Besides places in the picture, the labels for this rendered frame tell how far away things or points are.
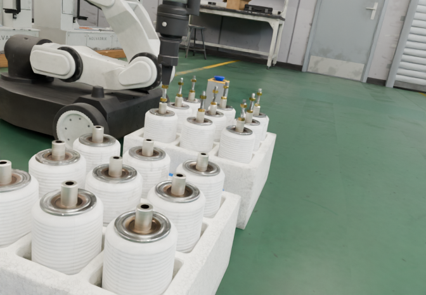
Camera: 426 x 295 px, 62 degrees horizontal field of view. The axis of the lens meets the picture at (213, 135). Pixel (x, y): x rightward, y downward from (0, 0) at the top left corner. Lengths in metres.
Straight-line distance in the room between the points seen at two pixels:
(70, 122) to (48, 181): 0.66
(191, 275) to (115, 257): 0.12
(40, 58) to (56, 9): 2.07
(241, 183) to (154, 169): 0.32
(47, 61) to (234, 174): 0.93
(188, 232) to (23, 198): 0.25
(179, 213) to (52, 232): 0.18
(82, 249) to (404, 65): 5.80
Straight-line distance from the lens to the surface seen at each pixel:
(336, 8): 6.05
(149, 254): 0.47
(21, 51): 1.69
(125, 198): 0.61
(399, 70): 6.09
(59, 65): 1.54
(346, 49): 6.04
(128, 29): 1.41
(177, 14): 0.98
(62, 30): 3.60
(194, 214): 0.57
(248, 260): 0.90
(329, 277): 0.94
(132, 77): 1.35
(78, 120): 1.29
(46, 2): 3.71
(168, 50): 0.98
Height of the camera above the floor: 0.52
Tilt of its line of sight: 17 degrees down
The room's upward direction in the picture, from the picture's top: 9 degrees clockwise
